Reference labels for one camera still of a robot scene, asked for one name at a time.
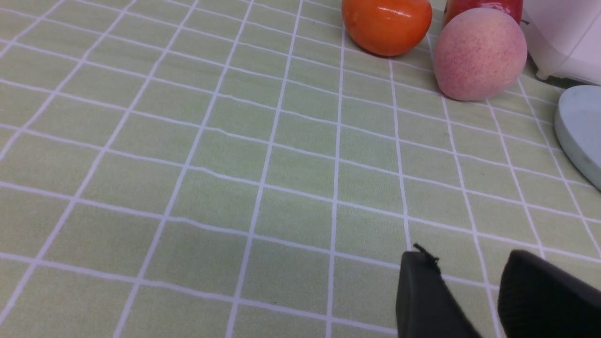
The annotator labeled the red apple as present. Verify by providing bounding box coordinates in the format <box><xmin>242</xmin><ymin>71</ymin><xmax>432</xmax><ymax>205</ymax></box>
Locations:
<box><xmin>443</xmin><ymin>0</ymin><xmax>523</xmax><ymax>26</ymax></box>

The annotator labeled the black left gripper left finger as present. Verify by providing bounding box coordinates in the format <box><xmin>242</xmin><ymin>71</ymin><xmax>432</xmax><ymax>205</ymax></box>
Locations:
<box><xmin>396</xmin><ymin>243</ymin><xmax>481</xmax><ymax>338</ymax></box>

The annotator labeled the green checkered tablecloth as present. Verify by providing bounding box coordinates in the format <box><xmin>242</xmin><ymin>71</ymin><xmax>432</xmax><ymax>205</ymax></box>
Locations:
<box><xmin>0</xmin><ymin>0</ymin><xmax>600</xmax><ymax>338</ymax></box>

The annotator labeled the white toaster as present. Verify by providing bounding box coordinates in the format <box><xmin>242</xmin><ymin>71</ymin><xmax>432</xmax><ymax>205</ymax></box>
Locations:
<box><xmin>521</xmin><ymin>0</ymin><xmax>601</xmax><ymax>85</ymax></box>

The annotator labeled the light blue plate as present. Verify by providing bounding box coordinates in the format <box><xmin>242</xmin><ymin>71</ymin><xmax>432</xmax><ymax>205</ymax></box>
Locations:
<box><xmin>554</xmin><ymin>85</ymin><xmax>601</xmax><ymax>190</ymax></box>

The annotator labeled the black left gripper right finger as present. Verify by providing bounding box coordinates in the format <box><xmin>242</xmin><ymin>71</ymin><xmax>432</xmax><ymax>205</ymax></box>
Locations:
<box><xmin>497</xmin><ymin>249</ymin><xmax>601</xmax><ymax>338</ymax></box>

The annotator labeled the orange persimmon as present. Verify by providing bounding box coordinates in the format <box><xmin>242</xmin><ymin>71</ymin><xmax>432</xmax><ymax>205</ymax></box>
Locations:
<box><xmin>341</xmin><ymin>0</ymin><xmax>433</xmax><ymax>57</ymax></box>

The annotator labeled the pink peach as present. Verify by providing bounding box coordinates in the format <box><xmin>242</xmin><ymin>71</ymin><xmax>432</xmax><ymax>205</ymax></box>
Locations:
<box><xmin>433</xmin><ymin>7</ymin><xmax>528</xmax><ymax>102</ymax></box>

